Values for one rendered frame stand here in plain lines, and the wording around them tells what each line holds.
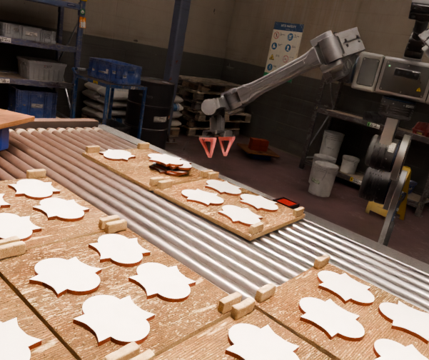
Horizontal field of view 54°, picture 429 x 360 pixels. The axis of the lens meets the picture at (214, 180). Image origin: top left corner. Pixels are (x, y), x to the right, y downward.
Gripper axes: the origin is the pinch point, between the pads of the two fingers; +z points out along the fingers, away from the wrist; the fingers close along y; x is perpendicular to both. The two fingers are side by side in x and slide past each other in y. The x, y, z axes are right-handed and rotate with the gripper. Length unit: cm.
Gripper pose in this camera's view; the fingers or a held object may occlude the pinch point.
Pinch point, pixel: (217, 154)
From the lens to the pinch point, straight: 159.2
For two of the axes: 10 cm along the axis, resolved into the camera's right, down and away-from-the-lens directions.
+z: 0.1, 9.9, 1.3
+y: -6.1, 1.1, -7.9
